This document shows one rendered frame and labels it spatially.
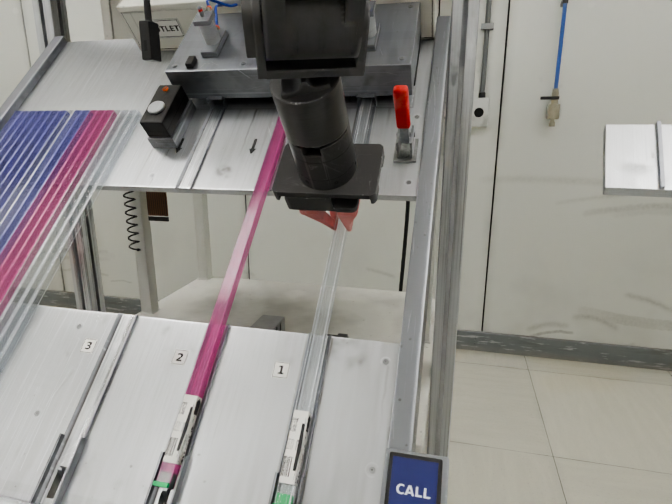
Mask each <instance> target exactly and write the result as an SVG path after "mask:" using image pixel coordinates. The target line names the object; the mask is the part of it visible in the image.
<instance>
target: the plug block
mask: <svg viewBox="0 0 672 504"><path fill-rule="evenodd" d="M139 28H140V39H141V49H142V59H143V60H145V61H150V62H161V61H162V60H161V49H160V37H159V25H158V24H157V23H155V22H152V21H149V20H142V21H139Z"/></svg>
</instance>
